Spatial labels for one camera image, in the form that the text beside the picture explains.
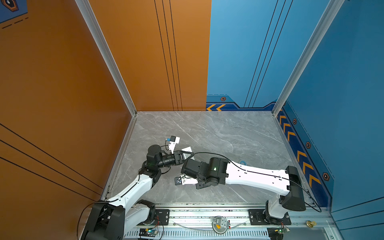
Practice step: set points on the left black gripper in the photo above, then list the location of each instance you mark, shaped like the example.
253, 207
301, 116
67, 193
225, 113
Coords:
177, 158

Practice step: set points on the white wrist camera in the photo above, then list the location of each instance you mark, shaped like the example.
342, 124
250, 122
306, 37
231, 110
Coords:
184, 180
171, 143

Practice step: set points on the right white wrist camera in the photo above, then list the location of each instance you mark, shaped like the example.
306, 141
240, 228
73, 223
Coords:
184, 180

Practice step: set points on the green circuit board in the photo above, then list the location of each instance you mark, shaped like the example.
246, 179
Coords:
148, 233

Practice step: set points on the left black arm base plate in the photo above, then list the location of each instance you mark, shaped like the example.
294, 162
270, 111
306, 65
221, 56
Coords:
162, 215

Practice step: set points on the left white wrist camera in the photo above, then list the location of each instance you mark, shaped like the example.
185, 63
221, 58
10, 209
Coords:
171, 143

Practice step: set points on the brass knob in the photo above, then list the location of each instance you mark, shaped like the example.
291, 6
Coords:
311, 224

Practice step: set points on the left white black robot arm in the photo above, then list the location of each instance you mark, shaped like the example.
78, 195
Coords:
114, 218

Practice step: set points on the round grey power socket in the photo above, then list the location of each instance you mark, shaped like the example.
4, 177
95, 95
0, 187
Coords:
220, 225

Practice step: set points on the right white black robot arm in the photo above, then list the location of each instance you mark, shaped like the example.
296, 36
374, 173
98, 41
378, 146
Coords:
286, 184

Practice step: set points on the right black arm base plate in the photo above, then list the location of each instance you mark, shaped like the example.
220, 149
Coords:
260, 217

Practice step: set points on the white remote control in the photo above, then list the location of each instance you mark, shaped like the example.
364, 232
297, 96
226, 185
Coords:
188, 149

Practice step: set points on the right small circuit board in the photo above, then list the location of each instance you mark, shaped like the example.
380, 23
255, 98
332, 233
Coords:
282, 230

